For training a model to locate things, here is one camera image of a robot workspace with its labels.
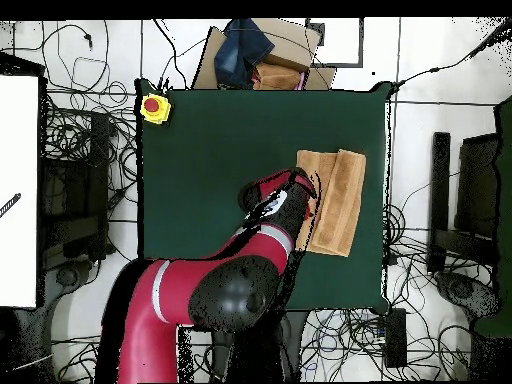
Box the black power strip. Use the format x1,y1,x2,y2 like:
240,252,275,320
384,307,408,368

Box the tan terry towel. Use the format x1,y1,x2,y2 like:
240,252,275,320
294,148,367,258

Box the black rectangular frame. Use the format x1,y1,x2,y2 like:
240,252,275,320
305,17,364,68

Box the yellow emergency stop button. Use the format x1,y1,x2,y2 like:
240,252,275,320
139,93,172,125

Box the black box unit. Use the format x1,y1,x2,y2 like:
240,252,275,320
455,133,501,241

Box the blue denim jeans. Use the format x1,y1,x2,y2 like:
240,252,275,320
213,18,276,90

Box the black equipment rack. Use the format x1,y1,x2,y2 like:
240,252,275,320
37,111,113,269

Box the folded tan towel in box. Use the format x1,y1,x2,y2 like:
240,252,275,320
252,62,305,92

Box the black stand base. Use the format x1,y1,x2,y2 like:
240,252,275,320
41,259,95,305
435,270,503,321

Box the dark green table cloth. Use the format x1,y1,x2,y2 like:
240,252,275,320
134,78,393,315

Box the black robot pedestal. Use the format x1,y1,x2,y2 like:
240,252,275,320
177,309,309,383

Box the long black cable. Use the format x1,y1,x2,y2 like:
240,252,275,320
389,17,512,95

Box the black upright bar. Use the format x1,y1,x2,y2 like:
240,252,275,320
426,131,451,274

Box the brown cardboard box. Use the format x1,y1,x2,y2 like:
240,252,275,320
191,17,337,91

